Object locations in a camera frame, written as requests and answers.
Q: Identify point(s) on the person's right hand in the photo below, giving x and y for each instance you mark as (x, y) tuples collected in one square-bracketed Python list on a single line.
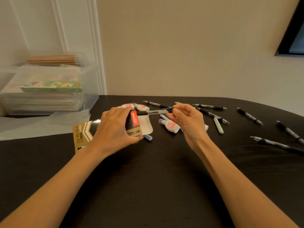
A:
[(192, 125)]

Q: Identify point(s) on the person's left forearm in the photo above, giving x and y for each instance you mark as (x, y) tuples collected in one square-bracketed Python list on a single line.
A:
[(52, 192)]

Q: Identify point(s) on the black wall television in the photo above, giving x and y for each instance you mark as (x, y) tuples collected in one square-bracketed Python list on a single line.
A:
[(293, 35)]

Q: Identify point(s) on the white pink correction tape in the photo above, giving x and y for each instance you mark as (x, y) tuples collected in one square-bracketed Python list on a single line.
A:
[(142, 107), (172, 127), (128, 105)]

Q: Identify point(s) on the green pencil box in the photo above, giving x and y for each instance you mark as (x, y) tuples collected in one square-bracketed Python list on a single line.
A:
[(52, 87)]

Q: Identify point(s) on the white green correction tape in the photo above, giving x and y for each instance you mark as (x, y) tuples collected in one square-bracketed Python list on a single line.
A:
[(206, 127)]

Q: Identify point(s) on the green highlighter stick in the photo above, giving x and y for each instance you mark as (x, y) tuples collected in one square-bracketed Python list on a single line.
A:
[(218, 125), (178, 103)]

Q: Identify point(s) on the person's left hand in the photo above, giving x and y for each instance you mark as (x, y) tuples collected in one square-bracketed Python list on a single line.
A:
[(111, 135)]

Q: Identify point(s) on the black gold pen box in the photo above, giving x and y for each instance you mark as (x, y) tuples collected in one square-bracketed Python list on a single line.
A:
[(83, 135)]

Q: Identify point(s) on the translucent plastic sheet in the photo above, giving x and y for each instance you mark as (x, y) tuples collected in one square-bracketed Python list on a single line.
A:
[(45, 125)]

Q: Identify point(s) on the person's right forearm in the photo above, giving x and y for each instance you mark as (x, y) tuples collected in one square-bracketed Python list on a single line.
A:
[(244, 192)]

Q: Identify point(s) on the clear plastic storage bin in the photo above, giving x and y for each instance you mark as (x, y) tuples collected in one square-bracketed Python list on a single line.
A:
[(92, 92)]

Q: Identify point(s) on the bundle of wooden pencils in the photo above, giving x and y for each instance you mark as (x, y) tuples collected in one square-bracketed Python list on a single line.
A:
[(53, 60)]

